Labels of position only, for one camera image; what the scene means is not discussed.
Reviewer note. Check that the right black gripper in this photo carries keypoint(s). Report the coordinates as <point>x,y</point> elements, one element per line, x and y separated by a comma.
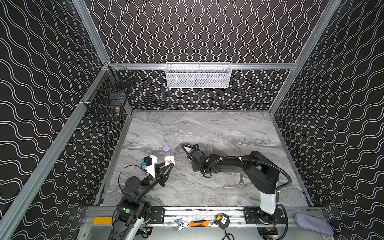
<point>202,162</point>

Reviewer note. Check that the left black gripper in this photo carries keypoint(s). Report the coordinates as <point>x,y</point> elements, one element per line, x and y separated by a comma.
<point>157,175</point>

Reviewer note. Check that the cream earbud charging case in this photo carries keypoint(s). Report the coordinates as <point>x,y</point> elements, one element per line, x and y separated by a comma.
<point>169,160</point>

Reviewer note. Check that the purple earbud charging case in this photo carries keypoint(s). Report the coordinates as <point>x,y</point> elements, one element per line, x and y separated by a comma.
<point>166,148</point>

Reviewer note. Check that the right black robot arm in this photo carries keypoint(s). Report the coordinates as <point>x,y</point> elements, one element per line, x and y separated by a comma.
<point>265,175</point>

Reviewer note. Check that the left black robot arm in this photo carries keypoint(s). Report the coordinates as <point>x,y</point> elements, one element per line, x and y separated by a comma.
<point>133,210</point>

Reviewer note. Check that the silver combination wrench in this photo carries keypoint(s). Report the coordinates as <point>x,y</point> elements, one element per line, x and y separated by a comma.
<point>241,182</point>

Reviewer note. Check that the yellow black tape measure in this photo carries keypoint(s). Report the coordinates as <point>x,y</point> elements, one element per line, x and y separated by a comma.
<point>222,220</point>

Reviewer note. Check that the brass fitting in basket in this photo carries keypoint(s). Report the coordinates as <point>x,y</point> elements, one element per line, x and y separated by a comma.
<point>117,111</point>

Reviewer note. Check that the yellow label sticker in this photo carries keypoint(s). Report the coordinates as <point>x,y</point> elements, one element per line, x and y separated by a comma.
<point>103,221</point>

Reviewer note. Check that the grey cloth pad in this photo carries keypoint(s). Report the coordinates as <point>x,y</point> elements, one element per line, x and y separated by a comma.
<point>314,225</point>

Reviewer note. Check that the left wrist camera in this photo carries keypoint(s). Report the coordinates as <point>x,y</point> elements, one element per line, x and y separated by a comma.
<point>148,165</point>

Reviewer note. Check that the adjustable wrench orange handle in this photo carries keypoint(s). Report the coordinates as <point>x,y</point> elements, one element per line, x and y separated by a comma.
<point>181,224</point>

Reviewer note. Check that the black wire basket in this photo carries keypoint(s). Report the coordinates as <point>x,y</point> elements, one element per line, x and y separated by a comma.
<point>113,91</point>

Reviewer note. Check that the white wire mesh basket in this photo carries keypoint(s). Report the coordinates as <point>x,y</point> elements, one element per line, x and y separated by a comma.
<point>201,75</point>

